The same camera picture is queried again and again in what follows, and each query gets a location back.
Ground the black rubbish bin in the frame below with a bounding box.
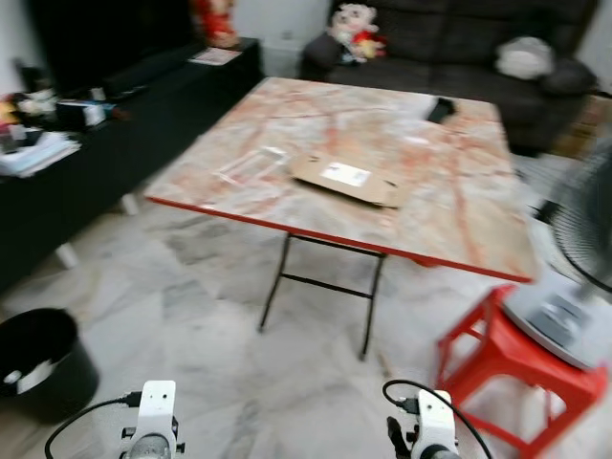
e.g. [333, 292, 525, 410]
[0, 307, 102, 426]

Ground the red plastic stool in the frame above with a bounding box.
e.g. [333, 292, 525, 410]
[434, 284, 612, 459]

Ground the grey standing electric fan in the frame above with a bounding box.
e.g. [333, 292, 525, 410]
[501, 138, 612, 371]

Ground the marble top folding table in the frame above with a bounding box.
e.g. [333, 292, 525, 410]
[142, 76, 539, 363]

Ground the brown cardboard mailer envelope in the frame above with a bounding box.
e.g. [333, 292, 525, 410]
[289, 152, 404, 209]

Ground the clear plastic packaging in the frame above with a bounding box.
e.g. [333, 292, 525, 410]
[214, 145, 289, 190]

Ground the small black phone stand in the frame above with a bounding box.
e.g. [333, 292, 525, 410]
[426, 95, 456, 124]

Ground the black low tv cabinet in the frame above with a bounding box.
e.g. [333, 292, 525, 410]
[0, 38, 265, 294]

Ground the grey round plush toy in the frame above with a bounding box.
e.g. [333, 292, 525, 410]
[494, 35, 557, 81]

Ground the dark grey fabric sofa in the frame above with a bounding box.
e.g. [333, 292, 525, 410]
[300, 0, 600, 156]

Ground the cartoon boy plush doll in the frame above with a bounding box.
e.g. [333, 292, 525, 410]
[329, 2, 387, 64]

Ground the red white booklet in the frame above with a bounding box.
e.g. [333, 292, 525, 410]
[187, 47, 243, 67]

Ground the red gold figurine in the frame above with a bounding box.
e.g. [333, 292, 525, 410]
[190, 0, 241, 50]

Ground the white paper stack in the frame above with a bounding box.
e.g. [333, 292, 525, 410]
[0, 131, 83, 179]

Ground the black television screen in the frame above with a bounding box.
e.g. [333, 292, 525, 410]
[24, 0, 203, 98]

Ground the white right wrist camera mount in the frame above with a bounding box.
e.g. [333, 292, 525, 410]
[411, 389, 459, 450]

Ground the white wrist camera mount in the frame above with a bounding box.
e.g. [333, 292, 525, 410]
[133, 380, 179, 441]
[411, 389, 459, 450]

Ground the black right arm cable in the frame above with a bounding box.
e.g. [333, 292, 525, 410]
[382, 379, 494, 459]

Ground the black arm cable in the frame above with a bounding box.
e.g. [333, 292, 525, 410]
[42, 391, 144, 459]
[382, 379, 494, 459]

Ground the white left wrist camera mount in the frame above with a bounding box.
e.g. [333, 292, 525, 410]
[133, 380, 179, 441]

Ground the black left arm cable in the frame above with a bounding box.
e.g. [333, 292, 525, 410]
[42, 391, 144, 459]

